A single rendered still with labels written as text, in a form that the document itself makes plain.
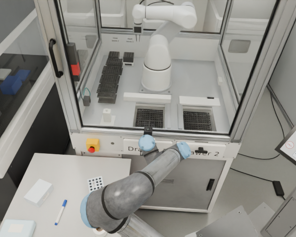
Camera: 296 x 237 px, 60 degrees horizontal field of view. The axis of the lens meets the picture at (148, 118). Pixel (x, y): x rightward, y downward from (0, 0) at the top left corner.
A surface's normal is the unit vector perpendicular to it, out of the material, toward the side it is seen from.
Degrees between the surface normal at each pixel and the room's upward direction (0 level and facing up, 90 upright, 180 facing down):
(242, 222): 46
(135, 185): 17
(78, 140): 90
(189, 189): 90
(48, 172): 0
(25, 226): 0
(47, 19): 90
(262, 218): 5
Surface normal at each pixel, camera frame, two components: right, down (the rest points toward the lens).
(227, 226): -0.67, -0.40
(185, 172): -0.06, 0.69
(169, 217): 0.03, -0.72
